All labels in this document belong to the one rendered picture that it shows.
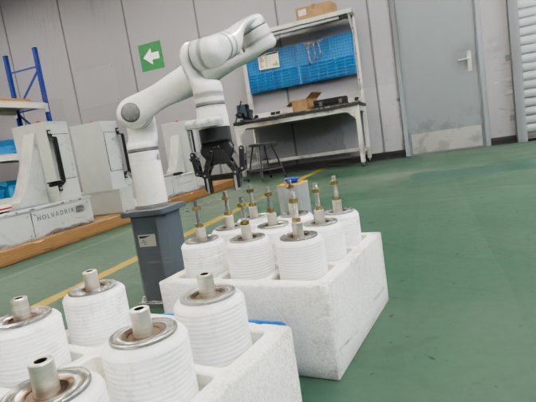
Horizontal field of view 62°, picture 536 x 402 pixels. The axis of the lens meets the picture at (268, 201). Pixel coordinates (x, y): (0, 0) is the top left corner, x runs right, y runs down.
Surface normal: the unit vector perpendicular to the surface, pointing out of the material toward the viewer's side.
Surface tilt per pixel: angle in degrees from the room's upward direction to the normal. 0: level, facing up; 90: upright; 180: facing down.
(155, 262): 90
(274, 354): 90
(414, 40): 90
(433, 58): 90
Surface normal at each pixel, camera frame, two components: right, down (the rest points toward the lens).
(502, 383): -0.15, -0.98
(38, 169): 0.93, -0.10
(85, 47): -0.33, 0.17
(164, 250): 0.42, 0.03
